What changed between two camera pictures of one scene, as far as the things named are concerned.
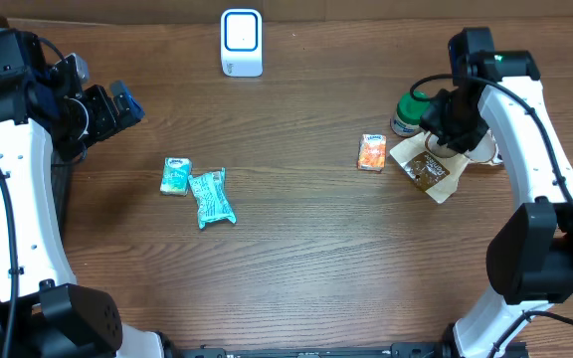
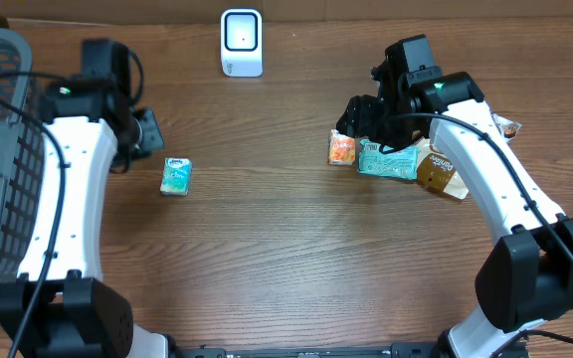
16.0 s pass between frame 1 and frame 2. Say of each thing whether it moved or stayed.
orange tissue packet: moved
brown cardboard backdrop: stayed
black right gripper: moved
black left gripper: moved
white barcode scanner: stayed
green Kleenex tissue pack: stayed
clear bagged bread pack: moved
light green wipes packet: moved
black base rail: stayed
